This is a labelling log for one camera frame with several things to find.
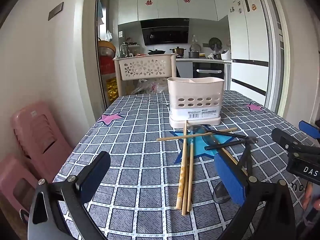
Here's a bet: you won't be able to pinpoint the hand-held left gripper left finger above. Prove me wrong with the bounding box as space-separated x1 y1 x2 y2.
27 151 111 240

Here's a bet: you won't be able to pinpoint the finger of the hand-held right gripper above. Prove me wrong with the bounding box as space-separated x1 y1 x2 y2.
299 120 320 139
271 127 320 156

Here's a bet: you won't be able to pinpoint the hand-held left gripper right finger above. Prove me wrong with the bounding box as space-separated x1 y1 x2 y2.
214 152 297 240

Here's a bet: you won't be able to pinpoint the plain bamboo chopstick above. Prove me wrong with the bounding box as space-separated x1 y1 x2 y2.
182 152 188 216
156 127 237 142
219 147 248 177

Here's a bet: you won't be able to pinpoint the black chopstick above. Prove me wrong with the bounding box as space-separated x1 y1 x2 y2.
204 138 258 152
209 130 248 139

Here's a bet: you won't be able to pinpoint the blue patterned bamboo chopstick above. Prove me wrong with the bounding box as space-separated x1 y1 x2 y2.
187 140 195 211

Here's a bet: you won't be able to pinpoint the printed bamboo chopstick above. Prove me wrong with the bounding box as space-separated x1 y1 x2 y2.
176 121 188 210

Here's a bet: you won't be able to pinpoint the translucent grey spoon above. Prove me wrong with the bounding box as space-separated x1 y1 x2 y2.
187 124 222 149

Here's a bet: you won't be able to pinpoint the beige plastic utensil holder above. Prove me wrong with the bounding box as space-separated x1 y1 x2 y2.
167 77 223 128

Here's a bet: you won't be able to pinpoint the person's right hand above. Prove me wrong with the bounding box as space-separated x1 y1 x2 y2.
303 182 320 214

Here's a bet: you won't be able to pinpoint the grey checked star tablecloth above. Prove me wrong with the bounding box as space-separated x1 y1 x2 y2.
51 90 320 240

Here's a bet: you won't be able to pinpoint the pink plastic chair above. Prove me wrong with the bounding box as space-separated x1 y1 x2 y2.
10 101 73 182

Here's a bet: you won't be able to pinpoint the gold foil packaging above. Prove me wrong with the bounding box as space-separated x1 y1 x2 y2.
106 77 118 101

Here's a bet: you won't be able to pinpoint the white refrigerator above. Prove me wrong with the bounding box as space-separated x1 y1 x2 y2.
226 0 271 105

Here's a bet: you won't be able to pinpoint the black built-in oven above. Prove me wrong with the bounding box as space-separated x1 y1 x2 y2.
192 61 225 79

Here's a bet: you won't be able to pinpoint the clear plastic bags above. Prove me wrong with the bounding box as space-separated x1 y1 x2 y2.
132 77 168 96

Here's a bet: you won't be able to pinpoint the red bucket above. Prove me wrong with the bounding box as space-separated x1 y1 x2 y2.
99 55 116 75

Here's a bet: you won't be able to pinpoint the white perforated chair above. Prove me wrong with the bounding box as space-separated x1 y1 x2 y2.
113 53 178 97

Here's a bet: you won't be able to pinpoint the yellow basin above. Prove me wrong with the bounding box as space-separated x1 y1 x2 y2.
98 40 117 56

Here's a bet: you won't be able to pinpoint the metal rack with jars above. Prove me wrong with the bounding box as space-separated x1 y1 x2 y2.
119 42 141 58

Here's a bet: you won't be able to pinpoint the brown pot with lid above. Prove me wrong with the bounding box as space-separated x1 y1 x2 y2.
170 46 187 58

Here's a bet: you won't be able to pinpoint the group of fridge magnets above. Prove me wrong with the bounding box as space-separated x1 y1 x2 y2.
229 0 258 14

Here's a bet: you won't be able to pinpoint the black range hood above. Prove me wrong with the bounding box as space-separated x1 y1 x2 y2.
140 18 190 46

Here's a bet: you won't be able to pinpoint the white upper kitchen cabinets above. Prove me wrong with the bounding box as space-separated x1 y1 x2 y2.
117 0 228 26

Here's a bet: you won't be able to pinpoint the black wrist strap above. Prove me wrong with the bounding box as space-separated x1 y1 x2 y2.
18 209 29 223

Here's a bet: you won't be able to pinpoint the grey wall plate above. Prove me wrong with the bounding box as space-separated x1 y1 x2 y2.
48 2 64 21

